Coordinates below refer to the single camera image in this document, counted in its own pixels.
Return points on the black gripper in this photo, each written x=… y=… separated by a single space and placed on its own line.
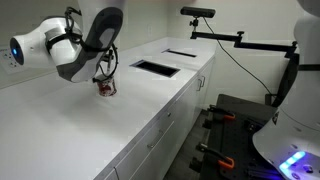
x=107 y=58

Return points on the red and white patterned cup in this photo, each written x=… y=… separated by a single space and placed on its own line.
x=107 y=88

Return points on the white base cabinet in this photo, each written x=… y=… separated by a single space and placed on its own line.
x=166 y=133

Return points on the black clamp with orange grip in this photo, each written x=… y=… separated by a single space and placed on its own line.
x=216 y=156
x=221 y=112

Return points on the black cart with orange clamps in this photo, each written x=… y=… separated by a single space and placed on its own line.
x=233 y=136

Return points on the white wall outlet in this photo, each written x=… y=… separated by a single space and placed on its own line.
x=8 y=60

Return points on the black stereo camera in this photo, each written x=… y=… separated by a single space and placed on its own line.
x=197 y=12

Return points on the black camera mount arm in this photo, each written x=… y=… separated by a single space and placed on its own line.
x=246 y=42

